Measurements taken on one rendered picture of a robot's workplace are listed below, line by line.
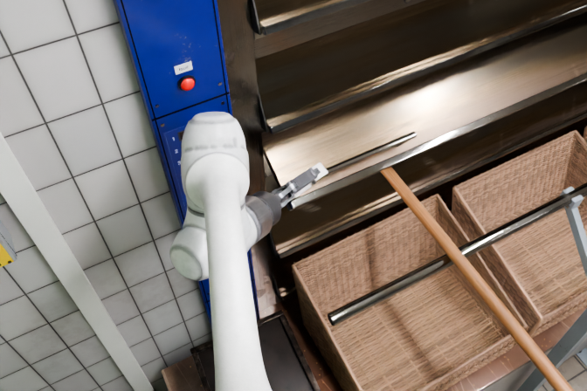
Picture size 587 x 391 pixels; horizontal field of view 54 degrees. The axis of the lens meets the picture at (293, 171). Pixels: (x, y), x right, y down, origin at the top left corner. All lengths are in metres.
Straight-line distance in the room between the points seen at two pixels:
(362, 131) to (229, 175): 0.59
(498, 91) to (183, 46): 0.90
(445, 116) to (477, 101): 0.11
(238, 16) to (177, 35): 0.13
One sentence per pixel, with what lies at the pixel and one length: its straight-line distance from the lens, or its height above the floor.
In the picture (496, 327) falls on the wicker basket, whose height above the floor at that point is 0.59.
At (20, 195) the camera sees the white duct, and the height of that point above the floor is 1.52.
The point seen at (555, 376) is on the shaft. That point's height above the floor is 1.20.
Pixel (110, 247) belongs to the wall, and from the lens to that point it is 1.39.
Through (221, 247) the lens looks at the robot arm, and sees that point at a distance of 0.81.
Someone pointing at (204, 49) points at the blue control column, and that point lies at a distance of 1.04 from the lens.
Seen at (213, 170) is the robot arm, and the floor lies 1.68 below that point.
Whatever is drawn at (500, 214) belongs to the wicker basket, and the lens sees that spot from 2.23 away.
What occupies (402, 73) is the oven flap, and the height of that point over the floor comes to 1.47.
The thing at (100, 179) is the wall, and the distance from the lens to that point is 1.21.
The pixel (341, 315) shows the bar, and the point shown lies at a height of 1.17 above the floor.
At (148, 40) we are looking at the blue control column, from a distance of 0.99.
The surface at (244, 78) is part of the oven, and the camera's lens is 1.16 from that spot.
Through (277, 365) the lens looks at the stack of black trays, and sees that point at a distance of 1.69.
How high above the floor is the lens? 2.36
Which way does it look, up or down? 51 degrees down
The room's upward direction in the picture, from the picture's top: 1 degrees counter-clockwise
